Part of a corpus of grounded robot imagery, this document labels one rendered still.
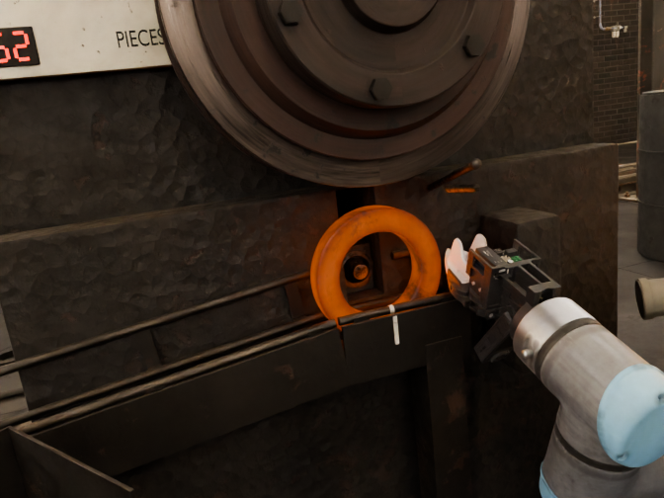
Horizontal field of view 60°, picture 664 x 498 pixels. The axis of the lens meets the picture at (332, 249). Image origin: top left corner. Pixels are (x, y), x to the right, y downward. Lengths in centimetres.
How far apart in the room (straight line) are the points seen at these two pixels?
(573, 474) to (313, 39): 52
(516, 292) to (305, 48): 37
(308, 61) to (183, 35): 15
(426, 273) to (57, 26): 57
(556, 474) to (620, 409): 14
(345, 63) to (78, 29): 35
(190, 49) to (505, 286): 46
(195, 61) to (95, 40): 17
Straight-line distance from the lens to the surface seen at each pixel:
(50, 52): 82
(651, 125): 342
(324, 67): 62
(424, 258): 81
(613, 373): 62
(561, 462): 69
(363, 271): 87
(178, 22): 68
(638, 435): 62
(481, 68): 78
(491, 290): 73
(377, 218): 77
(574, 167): 103
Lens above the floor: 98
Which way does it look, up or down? 14 degrees down
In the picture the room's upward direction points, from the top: 7 degrees counter-clockwise
